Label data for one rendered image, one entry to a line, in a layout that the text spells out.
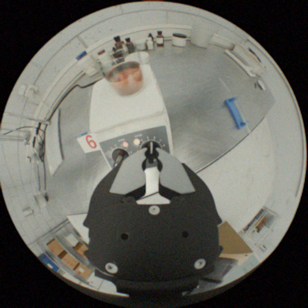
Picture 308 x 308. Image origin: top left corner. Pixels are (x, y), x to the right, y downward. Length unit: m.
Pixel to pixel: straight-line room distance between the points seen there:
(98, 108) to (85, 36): 0.50
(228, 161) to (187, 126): 0.15
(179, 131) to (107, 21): 0.62
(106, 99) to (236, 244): 0.47
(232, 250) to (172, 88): 0.49
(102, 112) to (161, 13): 0.66
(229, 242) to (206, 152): 0.30
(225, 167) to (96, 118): 0.30
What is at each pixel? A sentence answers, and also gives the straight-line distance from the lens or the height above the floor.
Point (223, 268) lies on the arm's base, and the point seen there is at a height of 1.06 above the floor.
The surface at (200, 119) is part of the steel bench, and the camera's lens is 0.23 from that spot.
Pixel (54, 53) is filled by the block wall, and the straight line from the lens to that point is 0.63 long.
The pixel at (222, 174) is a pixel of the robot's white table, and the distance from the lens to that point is 0.26.
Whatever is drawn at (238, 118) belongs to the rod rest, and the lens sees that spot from 0.32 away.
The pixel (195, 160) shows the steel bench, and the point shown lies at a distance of 0.21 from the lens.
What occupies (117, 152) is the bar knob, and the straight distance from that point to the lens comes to 0.16.
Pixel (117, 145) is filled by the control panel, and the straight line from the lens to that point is 0.15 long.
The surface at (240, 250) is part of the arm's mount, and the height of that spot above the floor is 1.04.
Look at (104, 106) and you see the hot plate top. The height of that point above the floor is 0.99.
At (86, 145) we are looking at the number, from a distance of 0.26.
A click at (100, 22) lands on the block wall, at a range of 0.61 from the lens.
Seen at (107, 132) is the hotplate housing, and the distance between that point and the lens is 0.15.
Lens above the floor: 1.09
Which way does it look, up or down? 85 degrees down
